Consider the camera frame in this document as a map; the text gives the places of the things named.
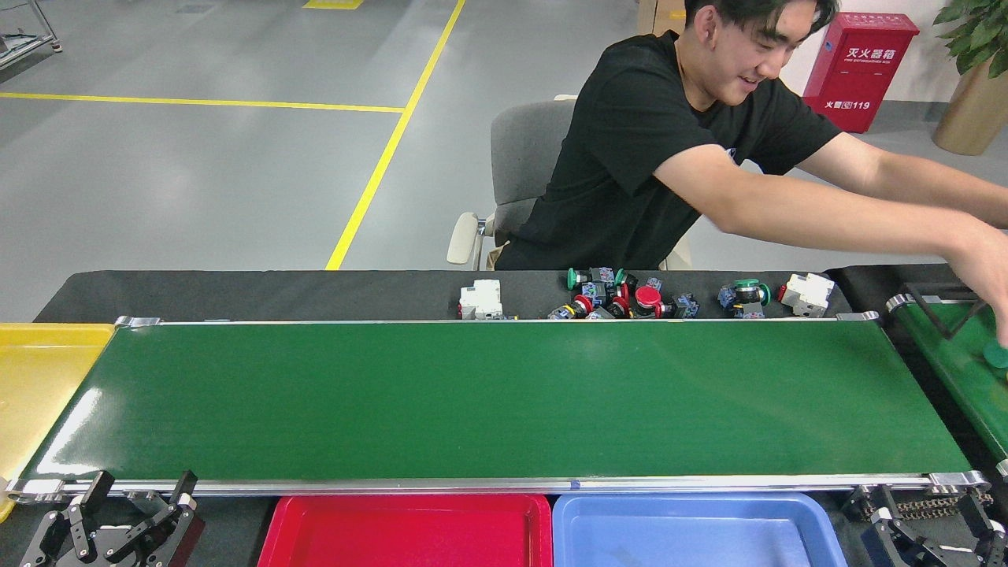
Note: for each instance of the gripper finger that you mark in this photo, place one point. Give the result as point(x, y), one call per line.
point(185, 488)
point(882, 504)
point(94, 490)
point(976, 516)

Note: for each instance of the white circuit breaker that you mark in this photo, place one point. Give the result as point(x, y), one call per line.
point(809, 294)
point(480, 299)

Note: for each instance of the red push button switch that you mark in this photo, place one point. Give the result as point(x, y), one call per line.
point(648, 298)
point(581, 305)
point(620, 307)

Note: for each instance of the person's left forearm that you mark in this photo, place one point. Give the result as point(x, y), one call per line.
point(937, 185)

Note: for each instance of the person's right forearm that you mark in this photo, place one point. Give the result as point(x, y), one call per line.
point(850, 216)

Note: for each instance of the yellow plastic tray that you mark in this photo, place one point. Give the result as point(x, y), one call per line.
point(39, 378)

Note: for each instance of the short green conveyor belt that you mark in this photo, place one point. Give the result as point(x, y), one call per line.
point(953, 370)

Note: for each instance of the long green conveyor belt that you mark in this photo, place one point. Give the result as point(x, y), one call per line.
point(472, 394)

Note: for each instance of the person's right hand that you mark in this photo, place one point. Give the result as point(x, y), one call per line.
point(988, 276)

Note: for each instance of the blue plastic bin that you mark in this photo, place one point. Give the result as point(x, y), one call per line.
point(693, 535)

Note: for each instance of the red plastic bin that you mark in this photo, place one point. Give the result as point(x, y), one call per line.
point(394, 535)

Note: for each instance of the tan plant pot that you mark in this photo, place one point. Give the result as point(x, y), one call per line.
point(972, 114)

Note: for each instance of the person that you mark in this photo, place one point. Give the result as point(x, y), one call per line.
point(630, 157)

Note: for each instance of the red fire extinguisher box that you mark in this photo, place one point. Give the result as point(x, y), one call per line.
point(858, 71)

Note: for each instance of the metal rack on wheels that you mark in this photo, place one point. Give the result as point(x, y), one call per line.
point(56, 46)

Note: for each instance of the grey office chair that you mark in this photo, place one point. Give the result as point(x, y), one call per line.
point(528, 150)

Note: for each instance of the green potted plant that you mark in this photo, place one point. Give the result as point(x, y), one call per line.
point(980, 31)

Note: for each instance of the brown cardboard box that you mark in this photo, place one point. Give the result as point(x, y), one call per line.
point(654, 16)

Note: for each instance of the black guide frame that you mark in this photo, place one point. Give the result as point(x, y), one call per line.
point(947, 335)

